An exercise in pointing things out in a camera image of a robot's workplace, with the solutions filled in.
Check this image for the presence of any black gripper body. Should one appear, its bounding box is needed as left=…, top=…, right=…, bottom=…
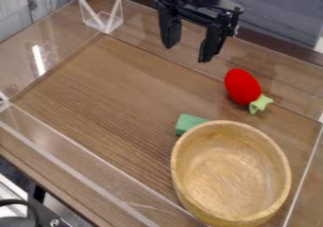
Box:
left=156, top=0, right=242, bottom=36

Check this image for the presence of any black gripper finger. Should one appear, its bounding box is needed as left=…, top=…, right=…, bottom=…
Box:
left=157, top=5, right=181, bottom=48
left=197, top=24, right=225, bottom=62

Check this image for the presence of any green foam block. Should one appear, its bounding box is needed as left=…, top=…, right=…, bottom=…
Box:
left=174, top=113, right=209, bottom=136

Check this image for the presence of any light wooden bowl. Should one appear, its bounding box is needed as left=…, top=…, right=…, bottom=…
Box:
left=170, top=120, right=290, bottom=227

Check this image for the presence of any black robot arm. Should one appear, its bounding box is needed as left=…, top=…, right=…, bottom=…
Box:
left=154, top=0, right=242, bottom=62

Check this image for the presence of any red plush strawberry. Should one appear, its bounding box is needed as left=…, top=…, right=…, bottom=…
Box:
left=224, top=68, right=273, bottom=114

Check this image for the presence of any black metal table leg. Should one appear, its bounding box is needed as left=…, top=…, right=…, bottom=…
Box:
left=28, top=183, right=72, bottom=227

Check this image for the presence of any clear acrylic corner bracket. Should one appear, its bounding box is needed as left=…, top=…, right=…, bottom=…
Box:
left=78, top=0, right=124, bottom=34

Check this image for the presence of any clear acrylic tray wall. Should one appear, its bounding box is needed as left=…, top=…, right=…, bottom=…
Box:
left=0, top=93, right=202, bottom=227

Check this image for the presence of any black cable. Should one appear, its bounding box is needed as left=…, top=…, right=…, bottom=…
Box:
left=0, top=199, right=33, bottom=213

